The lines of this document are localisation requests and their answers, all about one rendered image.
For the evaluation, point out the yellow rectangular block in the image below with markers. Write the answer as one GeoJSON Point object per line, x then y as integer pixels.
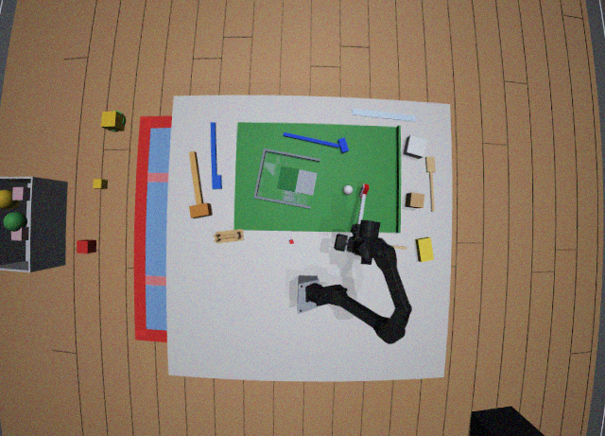
{"type": "Point", "coordinates": [424, 249]}

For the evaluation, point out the green rectangular mat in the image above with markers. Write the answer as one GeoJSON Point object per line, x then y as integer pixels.
{"type": "Point", "coordinates": [371, 159]}

